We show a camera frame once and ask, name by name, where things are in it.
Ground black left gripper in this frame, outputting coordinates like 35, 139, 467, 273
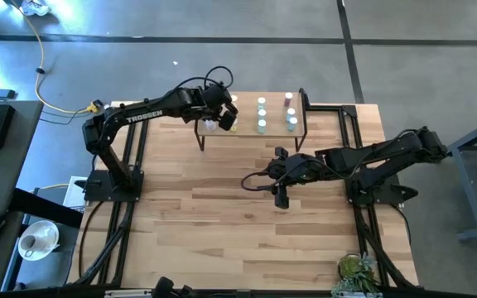
200, 84, 239, 132

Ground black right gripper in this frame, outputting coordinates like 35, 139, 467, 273
265, 147, 320, 210

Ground wooden shelf black legs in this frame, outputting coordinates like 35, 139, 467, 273
194, 86, 311, 153

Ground potted succulent plant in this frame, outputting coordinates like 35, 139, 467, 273
331, 252, 383, 298

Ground white paper sheet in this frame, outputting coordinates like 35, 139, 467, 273
62, 175, 87, 210

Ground black desk beam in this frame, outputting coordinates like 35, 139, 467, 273
9, 188, 84, 229

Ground white crumpled cloth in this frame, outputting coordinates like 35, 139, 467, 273
19, 0, 52, 17

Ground grey desk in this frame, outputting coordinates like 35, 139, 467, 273
0, 100, 44, 219

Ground white coffee cup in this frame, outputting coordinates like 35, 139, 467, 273
17, 233, 43, 258

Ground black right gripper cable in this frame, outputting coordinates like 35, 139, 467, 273
240, 171, 281, 192

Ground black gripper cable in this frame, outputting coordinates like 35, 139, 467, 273
240, 171, 281, 192
171, 65, 235, 90

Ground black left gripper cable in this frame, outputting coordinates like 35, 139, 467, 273
171, 65, 235, 90

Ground black aluminium table frame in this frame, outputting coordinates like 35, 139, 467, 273
68, 85, 420, 298

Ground yellow cable plug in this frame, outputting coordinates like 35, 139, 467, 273
85, 99, 104, 114

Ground grey metal table frame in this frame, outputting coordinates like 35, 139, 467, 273
432, 113, 477, 243

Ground yellow floor cable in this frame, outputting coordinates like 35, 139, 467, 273
17, 7, 99, 115

